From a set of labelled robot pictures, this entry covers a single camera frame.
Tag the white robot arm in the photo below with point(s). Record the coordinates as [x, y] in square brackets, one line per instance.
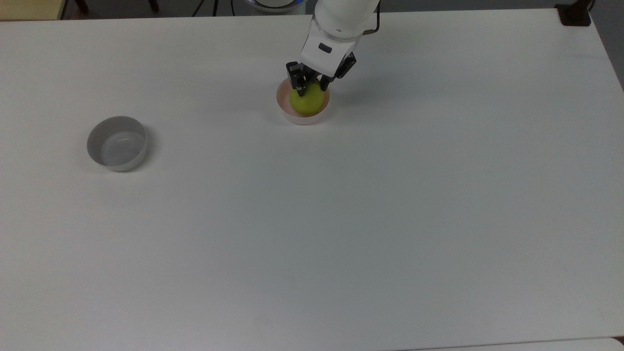
[339, 24]

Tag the grey bowl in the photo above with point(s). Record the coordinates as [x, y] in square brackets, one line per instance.
[117, 146]

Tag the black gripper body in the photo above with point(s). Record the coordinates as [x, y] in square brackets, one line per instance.
[313, 76]

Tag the black clamp base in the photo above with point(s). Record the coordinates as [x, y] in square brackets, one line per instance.
[575, 13]

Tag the pink bowl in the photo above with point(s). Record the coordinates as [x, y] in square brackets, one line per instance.
[302, 119]

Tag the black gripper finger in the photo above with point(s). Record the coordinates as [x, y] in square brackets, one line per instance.
[343, 68]
[298, 78]

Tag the dark chair leg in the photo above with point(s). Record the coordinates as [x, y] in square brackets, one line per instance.
[153, 5]
[82, 6]

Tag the yellow wooden board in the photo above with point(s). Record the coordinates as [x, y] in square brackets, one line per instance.
[29, 9]

